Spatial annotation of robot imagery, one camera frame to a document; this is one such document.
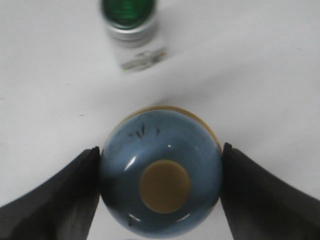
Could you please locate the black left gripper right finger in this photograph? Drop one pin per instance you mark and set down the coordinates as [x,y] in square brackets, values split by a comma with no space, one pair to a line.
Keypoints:
[260,206]

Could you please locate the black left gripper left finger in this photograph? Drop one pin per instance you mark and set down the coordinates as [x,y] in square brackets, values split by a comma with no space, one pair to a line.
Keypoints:
[62,208]

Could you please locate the blue desk bell cream base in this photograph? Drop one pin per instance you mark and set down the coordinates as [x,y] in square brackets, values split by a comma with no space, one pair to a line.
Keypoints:
[161,172]

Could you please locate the green pushbutton switch white body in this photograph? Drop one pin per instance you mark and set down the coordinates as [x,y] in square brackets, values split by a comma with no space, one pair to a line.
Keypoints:
[134,31]

